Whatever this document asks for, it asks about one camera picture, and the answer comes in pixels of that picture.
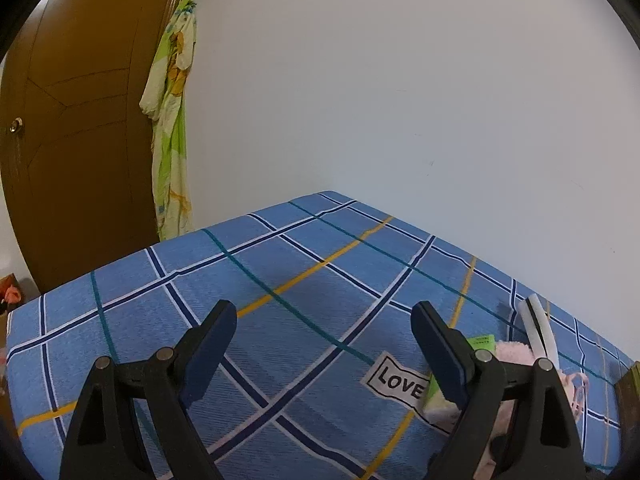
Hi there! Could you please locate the brown wooden door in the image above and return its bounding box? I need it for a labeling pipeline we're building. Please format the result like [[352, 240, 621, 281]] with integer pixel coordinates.
[[1, 0, 179, 292]]

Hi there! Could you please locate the green yellow hanging cloth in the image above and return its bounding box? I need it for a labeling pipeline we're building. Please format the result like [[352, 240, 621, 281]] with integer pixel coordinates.
[[139, 0, 198, 240]]

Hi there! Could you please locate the blue plaid tablecloth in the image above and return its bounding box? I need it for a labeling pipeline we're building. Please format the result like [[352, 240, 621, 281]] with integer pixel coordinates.
[[3, 190, 637, 480]]

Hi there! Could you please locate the green paper tag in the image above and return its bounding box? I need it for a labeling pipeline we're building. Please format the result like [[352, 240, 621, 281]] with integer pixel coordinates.
[[424, 335, 496, 410]]

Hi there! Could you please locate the pink socks bundle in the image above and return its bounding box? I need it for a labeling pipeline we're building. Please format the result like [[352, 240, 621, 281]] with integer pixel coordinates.
[[423, 339, 591, 480]]

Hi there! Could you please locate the brass door knob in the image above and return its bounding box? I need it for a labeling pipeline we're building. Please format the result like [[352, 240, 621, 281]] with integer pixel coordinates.
[[8, 117, 24, 134]]

